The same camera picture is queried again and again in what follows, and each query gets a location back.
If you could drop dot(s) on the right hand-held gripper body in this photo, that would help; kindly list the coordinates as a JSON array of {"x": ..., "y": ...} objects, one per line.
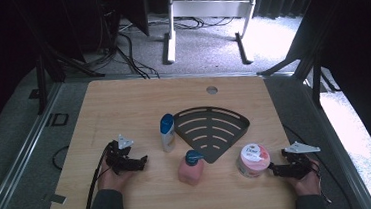
[{"x": 299, "y": 164}]

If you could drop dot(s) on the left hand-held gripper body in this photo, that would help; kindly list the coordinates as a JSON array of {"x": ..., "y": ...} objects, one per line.
[{"x": 120, "y": 158}]

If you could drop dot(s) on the pink jar white lid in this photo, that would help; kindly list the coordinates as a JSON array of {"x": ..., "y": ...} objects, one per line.
[{"x": 253, "y": 161}]

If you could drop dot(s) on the white bottle blue cap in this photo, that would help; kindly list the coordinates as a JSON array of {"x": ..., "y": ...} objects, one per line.
[{"x": 167, "y": 132}]

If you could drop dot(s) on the pink pump bottle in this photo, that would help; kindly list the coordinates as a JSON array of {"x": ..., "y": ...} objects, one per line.
[{"x": 192, "y": 169}]

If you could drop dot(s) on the black slotted corner tray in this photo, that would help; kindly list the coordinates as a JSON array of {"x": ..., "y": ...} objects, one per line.
[{"x": 210, "y": 132}]

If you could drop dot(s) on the person's right hand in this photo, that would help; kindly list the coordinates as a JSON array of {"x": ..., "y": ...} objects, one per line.
[{"x": 308, "y": 183}]

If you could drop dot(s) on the person's left hand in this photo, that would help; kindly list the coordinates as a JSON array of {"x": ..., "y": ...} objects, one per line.
[{"x": 112, "y": 180}]

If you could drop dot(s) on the grey tape strip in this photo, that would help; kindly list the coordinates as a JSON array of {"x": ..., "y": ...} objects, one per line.
[{"x": 57, "y": 198}]

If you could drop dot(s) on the grey table grommet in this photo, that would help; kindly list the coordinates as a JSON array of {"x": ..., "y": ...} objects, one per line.
[{"x": 211, "y": 90}]

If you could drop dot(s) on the black metal stand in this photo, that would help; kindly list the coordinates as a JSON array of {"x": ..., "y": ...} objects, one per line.
[
  {"x": 307, "y": 58},
  {"x": 46, "y": 58}
]

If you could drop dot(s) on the dark computer tower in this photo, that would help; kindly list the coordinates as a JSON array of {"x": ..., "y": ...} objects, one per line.
[{"x": 96, "y": 21}]

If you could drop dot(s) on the dark curtain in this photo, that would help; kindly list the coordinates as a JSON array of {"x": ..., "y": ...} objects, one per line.
[{"x": 282, "y": 0}]

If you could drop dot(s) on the black rectangular bracket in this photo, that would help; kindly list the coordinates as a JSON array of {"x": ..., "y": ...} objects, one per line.
[{"x": 59, "y": 119}]

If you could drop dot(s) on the white desk frame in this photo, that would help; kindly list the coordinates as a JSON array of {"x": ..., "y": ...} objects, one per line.
[{"x": 209, "y": 9}]

